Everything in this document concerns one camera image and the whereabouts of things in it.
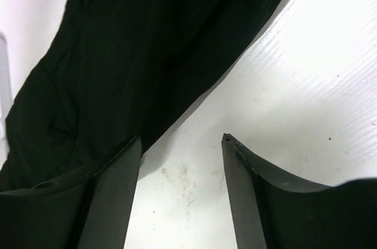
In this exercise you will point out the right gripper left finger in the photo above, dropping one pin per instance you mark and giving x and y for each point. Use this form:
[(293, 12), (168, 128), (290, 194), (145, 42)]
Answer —
[(88, 207)]

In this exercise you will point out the black trousers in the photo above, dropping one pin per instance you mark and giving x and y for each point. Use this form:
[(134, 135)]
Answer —
[(117, 69)]

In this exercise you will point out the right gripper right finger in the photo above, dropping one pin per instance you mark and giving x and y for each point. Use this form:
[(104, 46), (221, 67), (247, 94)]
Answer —
[(272, 208)]

